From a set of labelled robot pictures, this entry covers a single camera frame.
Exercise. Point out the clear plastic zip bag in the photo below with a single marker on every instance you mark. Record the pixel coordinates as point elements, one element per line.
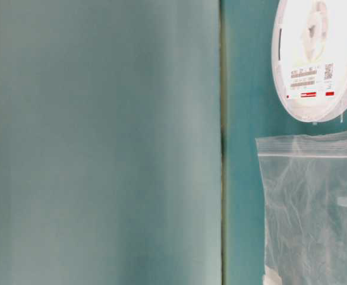
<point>305,208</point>

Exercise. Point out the white component reel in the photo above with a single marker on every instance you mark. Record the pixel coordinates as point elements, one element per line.
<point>309,58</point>

